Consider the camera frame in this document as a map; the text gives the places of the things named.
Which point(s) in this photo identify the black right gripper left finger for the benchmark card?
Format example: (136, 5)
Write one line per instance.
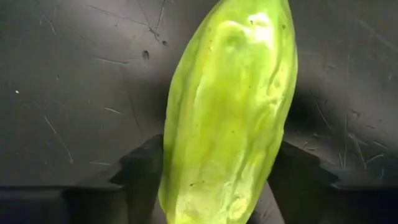
(136, 193)

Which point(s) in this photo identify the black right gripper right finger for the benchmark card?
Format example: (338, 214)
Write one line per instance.
(304, 193)

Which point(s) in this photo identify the light green cucumber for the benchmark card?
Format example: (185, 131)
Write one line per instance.
(227, 124)

